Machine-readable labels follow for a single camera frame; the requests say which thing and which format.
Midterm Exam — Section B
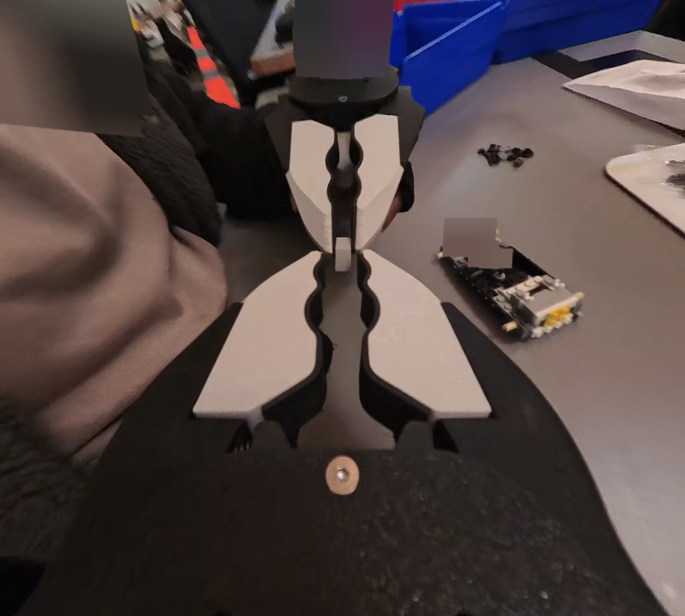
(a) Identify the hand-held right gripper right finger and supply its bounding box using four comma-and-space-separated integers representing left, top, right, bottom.
356, 249, 493, 449

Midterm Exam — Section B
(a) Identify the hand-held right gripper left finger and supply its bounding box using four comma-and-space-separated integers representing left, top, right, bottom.
192, 252, 333, 450

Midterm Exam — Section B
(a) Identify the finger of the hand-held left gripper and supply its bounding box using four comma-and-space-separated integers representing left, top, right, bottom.
285, 120, 338, 255
349, 115, 406, 254

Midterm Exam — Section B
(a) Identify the toy brick car chassis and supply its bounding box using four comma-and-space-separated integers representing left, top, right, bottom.
438, 229, 586, 342

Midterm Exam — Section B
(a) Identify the person's left forearm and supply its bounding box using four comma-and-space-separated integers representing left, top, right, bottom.
144, 65, 294, 219

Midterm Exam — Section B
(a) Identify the grey desk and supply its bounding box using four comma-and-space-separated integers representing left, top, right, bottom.
217, 56, 685, 611

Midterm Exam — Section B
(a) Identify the person's left hand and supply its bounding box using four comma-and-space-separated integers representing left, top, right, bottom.
384, 162, 416, 232

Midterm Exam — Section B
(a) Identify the small side table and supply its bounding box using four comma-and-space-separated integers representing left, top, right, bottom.
250, 0, 296, 77

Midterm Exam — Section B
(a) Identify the orange striped barrier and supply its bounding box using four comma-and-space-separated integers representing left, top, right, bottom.
186, 26, 240, 109

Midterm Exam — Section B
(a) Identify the pile of small black pieces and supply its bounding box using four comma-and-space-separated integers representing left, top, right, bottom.
477, 143, 535, 168

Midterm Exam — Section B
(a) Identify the dark fleece jacket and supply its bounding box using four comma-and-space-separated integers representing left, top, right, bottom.
0, 59, 224, 566

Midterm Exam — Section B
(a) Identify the beige hoodie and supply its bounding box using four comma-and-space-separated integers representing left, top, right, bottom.
0, 122, 229, 467

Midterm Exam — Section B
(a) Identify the white paper bag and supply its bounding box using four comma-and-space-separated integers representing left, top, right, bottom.
562, 58, 685, 132

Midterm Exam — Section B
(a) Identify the clear bag of pieces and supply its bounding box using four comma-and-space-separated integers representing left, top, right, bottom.
633, 144, 685, 195

